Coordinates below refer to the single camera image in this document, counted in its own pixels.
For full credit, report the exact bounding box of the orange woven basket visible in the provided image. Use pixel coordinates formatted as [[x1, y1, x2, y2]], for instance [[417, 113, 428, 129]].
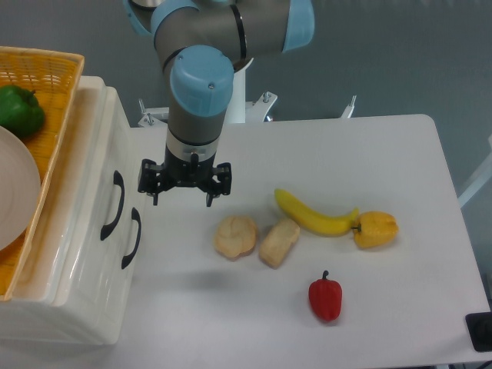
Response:
[[1, 46, 85, 302]]

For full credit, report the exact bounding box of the round bread roll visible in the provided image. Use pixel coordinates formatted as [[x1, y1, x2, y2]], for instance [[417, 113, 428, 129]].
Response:
[[214, 215, 258, 260]]

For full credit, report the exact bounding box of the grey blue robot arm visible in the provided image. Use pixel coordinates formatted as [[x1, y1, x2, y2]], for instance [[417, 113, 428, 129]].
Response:
[[124, 1, 315, 201]]

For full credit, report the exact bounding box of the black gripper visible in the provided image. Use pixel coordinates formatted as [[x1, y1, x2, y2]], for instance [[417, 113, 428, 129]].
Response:
[[138, 148, 231, 208]]

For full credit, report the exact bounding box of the green bell pepper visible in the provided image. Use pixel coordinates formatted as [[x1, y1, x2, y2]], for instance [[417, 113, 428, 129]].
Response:
[[1, 85, 45, 138]]

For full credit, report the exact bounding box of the black top drawer handle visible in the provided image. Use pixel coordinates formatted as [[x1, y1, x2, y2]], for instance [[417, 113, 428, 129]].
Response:
[[100, 170, 125, 241]]

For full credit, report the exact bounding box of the yellow banana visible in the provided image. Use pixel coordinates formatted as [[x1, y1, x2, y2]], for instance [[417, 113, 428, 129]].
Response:
[[274, 188, 359, 237]]

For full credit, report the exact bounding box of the yellow bell pepper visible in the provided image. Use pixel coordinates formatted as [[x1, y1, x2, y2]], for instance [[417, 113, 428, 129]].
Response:
[[351, 211, 399, 249]]

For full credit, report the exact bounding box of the beige round plate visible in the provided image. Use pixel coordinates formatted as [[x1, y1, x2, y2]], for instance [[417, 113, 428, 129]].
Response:
[[1, 128, 41, 249]]

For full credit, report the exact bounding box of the black drawer handle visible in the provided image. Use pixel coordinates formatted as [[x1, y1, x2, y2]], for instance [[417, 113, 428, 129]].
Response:
[[121, 208, 142, 270], [100, 170, 125, 241]]

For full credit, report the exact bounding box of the black lower drawer handle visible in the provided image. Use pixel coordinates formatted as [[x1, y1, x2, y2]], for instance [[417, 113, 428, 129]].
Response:
[[121, 208, 142, 270]]

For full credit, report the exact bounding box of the red bell pepper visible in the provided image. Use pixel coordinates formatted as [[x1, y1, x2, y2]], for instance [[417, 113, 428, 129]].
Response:
[[308, 270, 343, 322]]

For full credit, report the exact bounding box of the rectangular bread slice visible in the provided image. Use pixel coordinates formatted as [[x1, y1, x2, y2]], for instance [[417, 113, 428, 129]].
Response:
[[259, 218, 300, 269]]

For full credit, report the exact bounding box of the white frame bar right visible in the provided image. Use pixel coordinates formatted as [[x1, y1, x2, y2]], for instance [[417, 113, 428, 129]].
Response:
[[457, 152, 491, 208]]

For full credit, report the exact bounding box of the black device at edge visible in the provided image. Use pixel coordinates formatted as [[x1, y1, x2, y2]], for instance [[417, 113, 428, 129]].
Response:
[[465, 312, 492, 352]]

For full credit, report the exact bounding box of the white drawer cabinet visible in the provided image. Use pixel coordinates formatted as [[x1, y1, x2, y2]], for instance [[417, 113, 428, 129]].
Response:
[[1, 76, 128, 344]]

